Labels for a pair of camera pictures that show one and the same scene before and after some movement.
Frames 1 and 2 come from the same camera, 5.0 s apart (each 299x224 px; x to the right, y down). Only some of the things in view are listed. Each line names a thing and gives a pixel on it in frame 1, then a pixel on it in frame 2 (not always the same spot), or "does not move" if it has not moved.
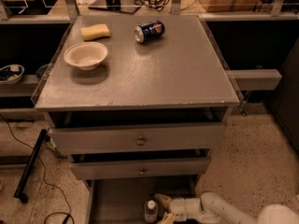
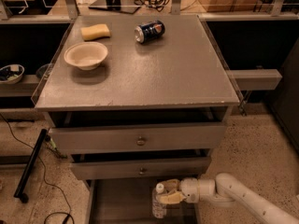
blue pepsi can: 149,31 does not move
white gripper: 178,208 -> 190,189
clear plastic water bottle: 150,212 -> 159,209
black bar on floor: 20,192 does not move
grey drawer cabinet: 139,104 does not move
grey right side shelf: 252,79 does not move
